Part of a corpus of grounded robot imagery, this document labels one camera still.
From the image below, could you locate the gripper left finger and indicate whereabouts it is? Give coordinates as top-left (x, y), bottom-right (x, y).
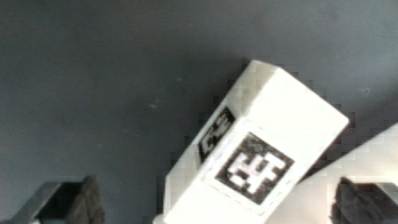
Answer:
top-left (10, 176), bottom-right (104, 224)

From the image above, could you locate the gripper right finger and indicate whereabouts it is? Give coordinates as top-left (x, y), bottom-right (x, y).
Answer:
top-left (330, 178), bottom-right (398, 224)

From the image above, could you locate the white table leg with tag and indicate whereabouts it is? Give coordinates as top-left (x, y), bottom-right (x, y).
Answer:
top-left (152, 60), bottom-right (347, 224)

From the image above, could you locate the white front fence bar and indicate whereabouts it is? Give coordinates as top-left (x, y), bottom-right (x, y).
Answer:
top-left (268, 121), bottom-right (398, 224)

